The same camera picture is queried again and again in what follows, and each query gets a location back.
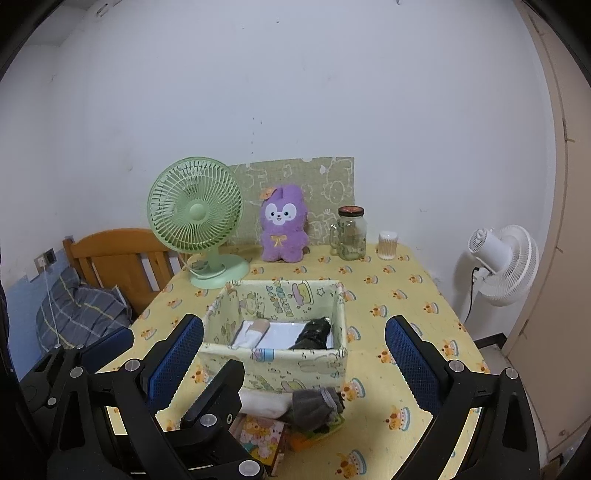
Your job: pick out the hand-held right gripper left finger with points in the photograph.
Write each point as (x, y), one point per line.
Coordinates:
(178, 360)

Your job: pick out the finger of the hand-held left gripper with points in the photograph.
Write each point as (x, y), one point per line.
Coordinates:
(111, 346)
(217, 392)

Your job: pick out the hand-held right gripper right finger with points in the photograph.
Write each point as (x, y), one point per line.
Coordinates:
(413, 364)

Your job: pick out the pink wet wipes packet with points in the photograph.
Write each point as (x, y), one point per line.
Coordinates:
(261, 438)

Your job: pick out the yellow printed fabric storage box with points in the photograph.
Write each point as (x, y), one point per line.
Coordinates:
(295, 367)

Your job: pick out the grey socks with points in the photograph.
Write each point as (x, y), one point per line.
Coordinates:
(314, 408)

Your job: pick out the green tissue packet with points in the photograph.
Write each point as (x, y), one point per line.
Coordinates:
(307, 441)

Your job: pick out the blue plaid pillow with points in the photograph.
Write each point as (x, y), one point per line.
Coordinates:
(83, 309)

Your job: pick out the white and beige cloth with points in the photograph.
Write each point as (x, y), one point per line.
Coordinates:
(249, 334)

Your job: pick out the yellow printed tablecloth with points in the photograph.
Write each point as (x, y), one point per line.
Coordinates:
(397, 295)

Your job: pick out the white folded sheet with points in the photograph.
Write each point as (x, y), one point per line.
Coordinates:
(281, 334)

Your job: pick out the black cloth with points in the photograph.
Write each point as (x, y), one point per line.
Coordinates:
(314, 332)

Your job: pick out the white cotton swab container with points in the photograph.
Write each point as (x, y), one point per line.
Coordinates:
(388, 247)

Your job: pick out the white standing fan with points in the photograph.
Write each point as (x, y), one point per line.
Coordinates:
(512, 267)

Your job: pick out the glass jar with lid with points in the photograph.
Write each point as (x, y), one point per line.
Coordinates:
(353, 237)

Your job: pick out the green desk fan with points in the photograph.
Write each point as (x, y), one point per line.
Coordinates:
(196, 212)

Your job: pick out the purple plush toy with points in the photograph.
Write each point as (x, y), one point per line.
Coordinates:
(282, 230)

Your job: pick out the beige cartoon pillow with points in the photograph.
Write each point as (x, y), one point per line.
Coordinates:
(323, 184)

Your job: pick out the beige door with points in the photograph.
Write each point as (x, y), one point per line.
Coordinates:
(568, 230)

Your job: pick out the wall socket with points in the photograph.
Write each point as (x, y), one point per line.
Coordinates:
(45, 258)

